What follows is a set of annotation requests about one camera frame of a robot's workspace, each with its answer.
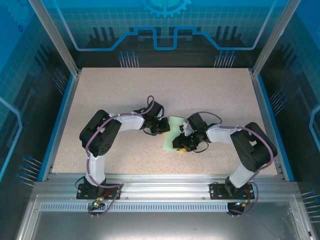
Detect slotted aluminium cable duct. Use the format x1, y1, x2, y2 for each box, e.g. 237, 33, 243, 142
39, 202, 251, 213

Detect green-lit cable connector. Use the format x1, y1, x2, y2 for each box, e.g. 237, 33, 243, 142
91, 197, 106, 210
233, 199, 252, 208

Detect grey metal tray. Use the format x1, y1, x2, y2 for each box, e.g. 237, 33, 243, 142
14, 194, 316, 240

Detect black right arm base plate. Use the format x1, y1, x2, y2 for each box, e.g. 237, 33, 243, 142
209, 182, 256, 201

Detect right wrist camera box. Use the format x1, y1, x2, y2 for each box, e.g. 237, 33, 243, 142
179, 120, 191, 137

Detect aluminium side rail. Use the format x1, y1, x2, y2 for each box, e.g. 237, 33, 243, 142
41, 69, 82, 182
249, 69, 296, 182

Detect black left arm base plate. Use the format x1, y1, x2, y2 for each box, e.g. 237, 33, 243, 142
76, 183, 123, 200

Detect light green paper sheet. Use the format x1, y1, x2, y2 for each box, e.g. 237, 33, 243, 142
161, 115, 185, 153

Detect aluminium mounting rail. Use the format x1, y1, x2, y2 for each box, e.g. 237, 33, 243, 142
33, 173, 300, 201

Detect aluminium corner post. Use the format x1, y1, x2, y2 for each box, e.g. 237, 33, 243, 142
27, 0, 82, 78
249, 0, 302, 79

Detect thin black cable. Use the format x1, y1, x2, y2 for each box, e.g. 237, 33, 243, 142
193, 141, 210, 154

